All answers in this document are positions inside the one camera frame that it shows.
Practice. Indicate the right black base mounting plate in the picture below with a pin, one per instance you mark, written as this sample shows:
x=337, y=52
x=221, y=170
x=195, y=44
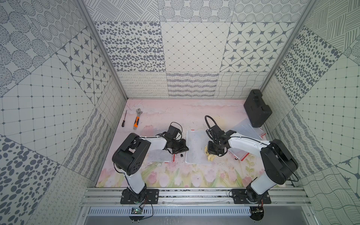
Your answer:
x=240, y=196

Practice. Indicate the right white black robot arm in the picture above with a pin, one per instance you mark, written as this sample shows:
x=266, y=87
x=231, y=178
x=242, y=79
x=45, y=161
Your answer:
x=279, y=164

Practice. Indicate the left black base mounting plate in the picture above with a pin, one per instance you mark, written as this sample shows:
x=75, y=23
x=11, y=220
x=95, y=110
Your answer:
x=148, y=196

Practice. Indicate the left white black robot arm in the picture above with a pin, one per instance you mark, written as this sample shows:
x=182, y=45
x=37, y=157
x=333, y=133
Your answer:
x=131, y=154

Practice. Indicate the orange handled adjustable wrench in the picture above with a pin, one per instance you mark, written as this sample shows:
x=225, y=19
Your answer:
x=138, y=114

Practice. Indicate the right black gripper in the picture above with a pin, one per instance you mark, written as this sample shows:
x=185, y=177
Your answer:
x=210, y=151

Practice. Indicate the aluminium mounting rail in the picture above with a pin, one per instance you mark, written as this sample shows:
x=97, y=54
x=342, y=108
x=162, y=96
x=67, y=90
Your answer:
x=206, y=196

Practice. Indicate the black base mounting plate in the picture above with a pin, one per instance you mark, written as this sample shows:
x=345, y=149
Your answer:
x=148, y=196
x=240, y=196

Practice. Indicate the clear mesh document bag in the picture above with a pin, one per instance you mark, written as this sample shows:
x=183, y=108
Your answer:
x=245, y=128
x=196, y=141
x=248, y=144

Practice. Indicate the dark slim screwdriver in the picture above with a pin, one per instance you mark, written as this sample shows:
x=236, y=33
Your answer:
x=124, y=119

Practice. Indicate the yellow microfiber cloth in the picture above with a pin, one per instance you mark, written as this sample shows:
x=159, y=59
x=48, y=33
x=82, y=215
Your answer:
x=210, y=157

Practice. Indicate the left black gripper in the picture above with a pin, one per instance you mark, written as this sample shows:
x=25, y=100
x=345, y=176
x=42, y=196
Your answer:
x=180, y=146

